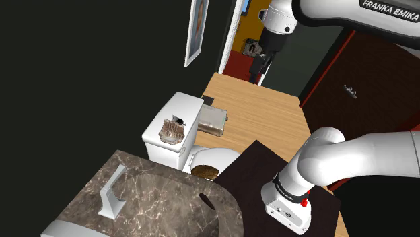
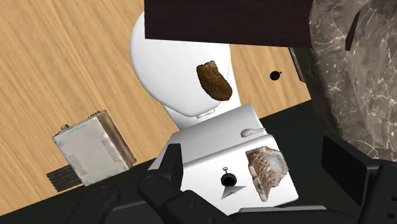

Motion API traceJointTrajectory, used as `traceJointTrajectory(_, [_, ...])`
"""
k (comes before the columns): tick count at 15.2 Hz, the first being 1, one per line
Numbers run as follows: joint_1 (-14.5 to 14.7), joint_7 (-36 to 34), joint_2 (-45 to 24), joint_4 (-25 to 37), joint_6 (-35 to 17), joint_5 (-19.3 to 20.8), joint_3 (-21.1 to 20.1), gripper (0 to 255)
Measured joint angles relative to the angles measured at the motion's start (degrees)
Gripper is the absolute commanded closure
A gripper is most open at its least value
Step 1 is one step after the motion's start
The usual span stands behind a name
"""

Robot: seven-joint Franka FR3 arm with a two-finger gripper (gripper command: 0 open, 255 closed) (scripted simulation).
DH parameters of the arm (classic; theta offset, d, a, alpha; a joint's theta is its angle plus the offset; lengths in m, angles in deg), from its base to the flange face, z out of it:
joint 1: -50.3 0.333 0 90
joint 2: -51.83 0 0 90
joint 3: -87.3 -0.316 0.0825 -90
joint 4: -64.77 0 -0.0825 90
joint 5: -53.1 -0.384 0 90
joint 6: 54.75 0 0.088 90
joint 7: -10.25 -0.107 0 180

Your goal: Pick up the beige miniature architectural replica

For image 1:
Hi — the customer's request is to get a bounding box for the dark robot stand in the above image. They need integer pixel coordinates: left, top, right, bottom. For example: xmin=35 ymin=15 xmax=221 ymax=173
xmin=213 ymin=139 xmax=343 ymax=237

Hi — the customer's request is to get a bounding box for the brown round pad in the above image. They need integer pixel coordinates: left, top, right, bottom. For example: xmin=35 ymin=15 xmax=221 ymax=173
xmin=190 ymin=164 xmax=220 ymax=182

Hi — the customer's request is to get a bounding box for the white toilet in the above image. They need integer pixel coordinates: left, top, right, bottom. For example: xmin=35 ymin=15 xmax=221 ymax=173
xmin=141 ymin=91 xmax=242 ymax=176

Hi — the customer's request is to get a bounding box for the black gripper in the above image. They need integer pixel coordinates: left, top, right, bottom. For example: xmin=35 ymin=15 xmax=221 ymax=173
xmin=248 ymin=29 xmax=290 ymax=85

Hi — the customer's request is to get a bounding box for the white door frame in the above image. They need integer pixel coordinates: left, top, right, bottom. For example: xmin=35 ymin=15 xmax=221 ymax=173
xmin=217 ymin=0 xmax=245 ymax=75

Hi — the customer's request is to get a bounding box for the brown ridged dish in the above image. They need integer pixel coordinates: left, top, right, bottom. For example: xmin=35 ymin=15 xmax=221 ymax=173
xmin=158 ymin=118 xmax=186 ymax=145

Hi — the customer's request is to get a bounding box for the grey metal box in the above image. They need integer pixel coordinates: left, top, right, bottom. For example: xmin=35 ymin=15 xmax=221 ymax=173
xmin=197 ymin=104 xmax=229 ymax=137

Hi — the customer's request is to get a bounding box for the white framed wall picture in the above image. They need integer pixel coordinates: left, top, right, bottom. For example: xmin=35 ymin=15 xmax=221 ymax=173
xmin=184 ymin=0 xmax=211 ymax=69

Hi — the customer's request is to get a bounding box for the brown marble sink vanity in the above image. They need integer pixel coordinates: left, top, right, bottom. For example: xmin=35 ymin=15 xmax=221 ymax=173
xmin=57 ymin=149 xmax=244 ymax=237

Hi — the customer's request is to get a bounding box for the dark wooden door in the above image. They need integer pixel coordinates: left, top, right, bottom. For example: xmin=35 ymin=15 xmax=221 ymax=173
xmin=298 ymin=28 xmax=420 ymax=192

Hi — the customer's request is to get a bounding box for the grey angular faucet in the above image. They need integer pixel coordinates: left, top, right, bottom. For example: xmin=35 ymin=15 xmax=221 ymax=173
xmin=97 ymin=164 xmax=128 ymax=220

